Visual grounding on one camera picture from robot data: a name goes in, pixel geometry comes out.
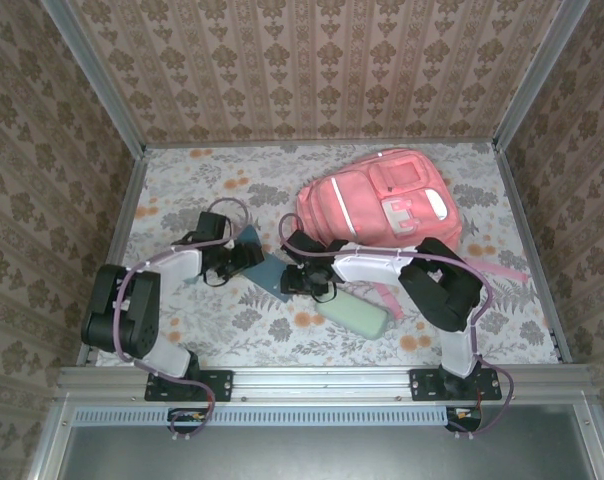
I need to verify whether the aluminium side rail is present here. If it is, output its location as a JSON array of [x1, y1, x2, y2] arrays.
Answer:
[[75, 149, 149, 367], [494, 144, 574, 365]]

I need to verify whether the grey slotted cable duct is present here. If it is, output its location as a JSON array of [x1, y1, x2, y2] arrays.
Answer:
[[73, 405, 451, 427]]

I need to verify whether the small dark teal notebook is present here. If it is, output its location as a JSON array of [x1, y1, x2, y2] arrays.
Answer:
[[236, 224, 262, 249]]

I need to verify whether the green pencil case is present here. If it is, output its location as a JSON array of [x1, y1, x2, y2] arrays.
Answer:
[[315, 289, 389, 341]]

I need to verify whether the aluminium front rail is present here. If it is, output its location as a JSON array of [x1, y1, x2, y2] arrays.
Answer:
[[56, 364, 597, 404]]

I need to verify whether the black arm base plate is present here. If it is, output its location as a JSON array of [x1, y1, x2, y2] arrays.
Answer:
[[144, 368, 233, 403], [409, 368, 503, 403]]

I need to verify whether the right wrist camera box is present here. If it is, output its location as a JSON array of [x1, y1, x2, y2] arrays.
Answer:
[[286, 229, 327, 255]]

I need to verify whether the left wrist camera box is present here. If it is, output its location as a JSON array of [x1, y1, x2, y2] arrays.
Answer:
[[195, 211, 230, 242]]

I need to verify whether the pink backpack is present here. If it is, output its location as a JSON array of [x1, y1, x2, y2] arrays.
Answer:
[[296, 151, 529, 321]]

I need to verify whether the metal sheet panel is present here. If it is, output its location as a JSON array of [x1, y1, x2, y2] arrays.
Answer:
[[29, 403, 604, 480]]

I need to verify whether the floral tablecloth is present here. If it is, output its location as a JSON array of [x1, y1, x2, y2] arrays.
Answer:
[[95, 142, 563, 369]]

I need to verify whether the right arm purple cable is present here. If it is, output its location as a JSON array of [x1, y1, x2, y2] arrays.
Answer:
[[279, 213, 516, 441]]

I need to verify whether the aluminium frame post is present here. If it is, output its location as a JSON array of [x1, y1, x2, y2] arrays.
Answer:
[[492, 0, 592, 154], [39, 0, 147, 160]]

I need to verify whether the black cable junction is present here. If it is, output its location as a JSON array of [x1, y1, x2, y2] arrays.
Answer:
[[445, 405, 484, 434], [167, 407, 209, 435]]

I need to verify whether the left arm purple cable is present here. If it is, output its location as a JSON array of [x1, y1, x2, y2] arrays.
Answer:
[[115, 198, 252, 441]]

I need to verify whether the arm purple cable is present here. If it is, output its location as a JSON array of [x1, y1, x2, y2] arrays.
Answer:
[[279, 213, 516, 441], [115, 198, 252, 441]]

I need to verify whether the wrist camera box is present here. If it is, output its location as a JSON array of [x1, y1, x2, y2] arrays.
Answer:
[[286, 229, 327, 255], [195, 211, 230, 242]]

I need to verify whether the teal notebook white print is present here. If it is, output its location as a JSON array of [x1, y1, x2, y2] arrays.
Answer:
[[245, 252, 294, 304]]

